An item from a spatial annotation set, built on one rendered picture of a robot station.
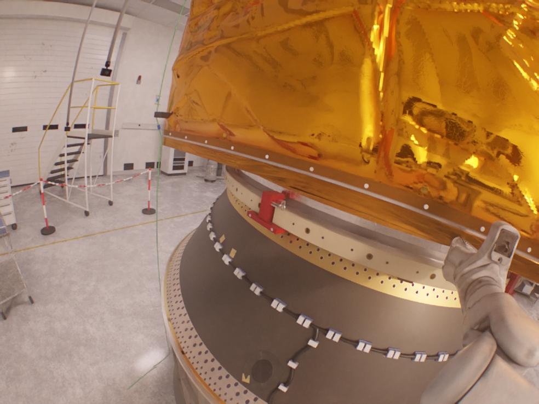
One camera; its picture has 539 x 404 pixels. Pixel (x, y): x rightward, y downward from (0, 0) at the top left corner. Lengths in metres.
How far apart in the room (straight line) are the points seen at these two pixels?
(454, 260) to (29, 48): 7.98
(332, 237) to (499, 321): 0.39
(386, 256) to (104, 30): 8.04
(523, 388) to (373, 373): 0.49
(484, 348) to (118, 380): 2.17
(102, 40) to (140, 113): 2.83
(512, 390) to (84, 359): 2.39
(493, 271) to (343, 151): 0.41
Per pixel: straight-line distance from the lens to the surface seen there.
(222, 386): 0.76
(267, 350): 0.65
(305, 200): 0.58
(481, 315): 0.26
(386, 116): 0.55
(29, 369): 2.55
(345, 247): 0.51
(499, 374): 0.18
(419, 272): 0.53
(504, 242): 0.35
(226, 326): 0.72
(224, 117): 0.77
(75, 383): 2.28
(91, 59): 7.71
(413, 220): 0.56
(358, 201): 0.58
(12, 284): 3.08
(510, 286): 0.78
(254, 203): 0.65
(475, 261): 0.35
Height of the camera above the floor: 1.89
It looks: 17 degrees down
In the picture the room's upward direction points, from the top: 11 degrees clockwise
